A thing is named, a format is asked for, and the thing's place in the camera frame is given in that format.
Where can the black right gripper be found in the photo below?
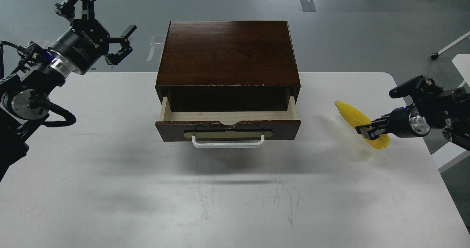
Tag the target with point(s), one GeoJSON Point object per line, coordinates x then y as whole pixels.
{"type": "Point", "coordinates": [403, 122]}

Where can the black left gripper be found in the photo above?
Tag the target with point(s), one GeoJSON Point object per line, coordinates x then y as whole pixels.
{"type": "Point", "coordinates": [81, 46]}

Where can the yellow corn cob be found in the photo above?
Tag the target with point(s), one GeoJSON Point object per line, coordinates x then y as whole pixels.
{"type": "Point", "coordinates": [354, 118]}

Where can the wooden drawer with white handle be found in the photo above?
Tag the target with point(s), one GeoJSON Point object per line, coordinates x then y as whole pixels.
{"type": "Point", "coordinates": [228, 129]}

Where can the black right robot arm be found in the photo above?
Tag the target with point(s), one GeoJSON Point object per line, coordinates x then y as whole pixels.
{"type": "Point", "coordinates": [432, 108]}

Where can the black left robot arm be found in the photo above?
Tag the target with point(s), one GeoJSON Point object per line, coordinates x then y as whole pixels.
{"type": "Point", "coordinates": [25, 103]}

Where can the dark wooden drawer cabinet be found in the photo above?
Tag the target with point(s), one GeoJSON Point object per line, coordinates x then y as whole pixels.
{"type": "Point", "coordinates": [228, 66]}

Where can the white office chair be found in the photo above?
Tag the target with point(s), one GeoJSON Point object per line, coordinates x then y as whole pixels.
{"type": "Point", "coordinates": [434, 56]}

